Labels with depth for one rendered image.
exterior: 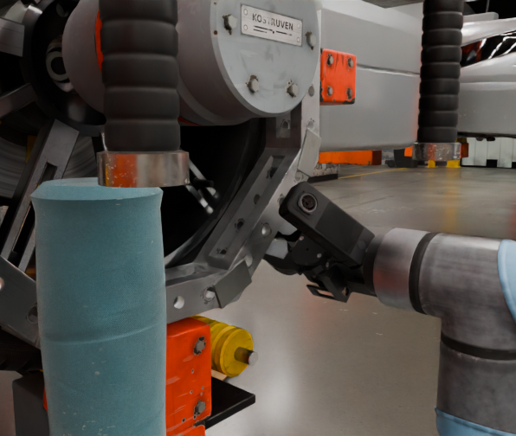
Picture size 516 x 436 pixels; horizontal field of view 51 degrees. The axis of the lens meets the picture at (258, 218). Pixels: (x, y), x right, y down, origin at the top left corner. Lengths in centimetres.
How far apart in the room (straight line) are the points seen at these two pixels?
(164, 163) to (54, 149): 35
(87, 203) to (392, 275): 35
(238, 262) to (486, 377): 28
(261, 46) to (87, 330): 24
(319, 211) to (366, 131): 47
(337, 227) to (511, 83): 232
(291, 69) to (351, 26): 59
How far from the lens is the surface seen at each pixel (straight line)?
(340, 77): 78
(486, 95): 288
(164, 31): 26
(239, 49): 41
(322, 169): 902
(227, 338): 66
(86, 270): 37
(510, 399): 60
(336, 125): 99
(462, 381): 60
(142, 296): 38
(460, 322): 58
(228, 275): 62
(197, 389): 62
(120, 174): 25
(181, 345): 58
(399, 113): 119
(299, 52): 46
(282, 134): 73
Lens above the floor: 77
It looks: 9 degrees down
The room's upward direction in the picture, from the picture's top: straight up
